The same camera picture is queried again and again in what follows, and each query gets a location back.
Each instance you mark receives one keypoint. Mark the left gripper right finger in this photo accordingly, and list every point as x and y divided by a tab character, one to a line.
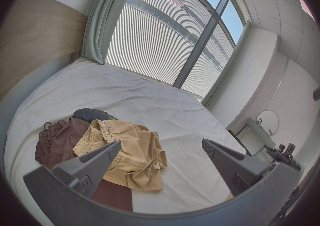
232	167

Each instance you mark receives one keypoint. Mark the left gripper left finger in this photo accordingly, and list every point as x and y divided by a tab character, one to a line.
92	165

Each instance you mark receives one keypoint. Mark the tan shorts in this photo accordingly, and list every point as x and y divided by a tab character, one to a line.
140	150

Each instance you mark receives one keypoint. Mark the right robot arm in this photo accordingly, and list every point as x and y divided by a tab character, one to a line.
283	156

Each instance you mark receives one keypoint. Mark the bed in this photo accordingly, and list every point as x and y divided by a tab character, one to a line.
137	95

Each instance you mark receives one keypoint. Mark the brown shorts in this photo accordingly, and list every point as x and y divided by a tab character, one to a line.
60	142

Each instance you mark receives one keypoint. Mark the dark grey garment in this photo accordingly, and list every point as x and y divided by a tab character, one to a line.
87	115

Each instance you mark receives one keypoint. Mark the green garment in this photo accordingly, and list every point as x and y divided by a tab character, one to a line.
111	118

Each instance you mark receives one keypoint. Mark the blue-green curtain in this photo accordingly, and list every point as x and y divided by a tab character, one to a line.
100	25

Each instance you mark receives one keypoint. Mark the window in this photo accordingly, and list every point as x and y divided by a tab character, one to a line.
160	32

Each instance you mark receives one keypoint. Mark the white wall-mounted table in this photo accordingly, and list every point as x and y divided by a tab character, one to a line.
255	135

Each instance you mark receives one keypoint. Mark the round wall mirror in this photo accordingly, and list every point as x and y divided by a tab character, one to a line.
268	120

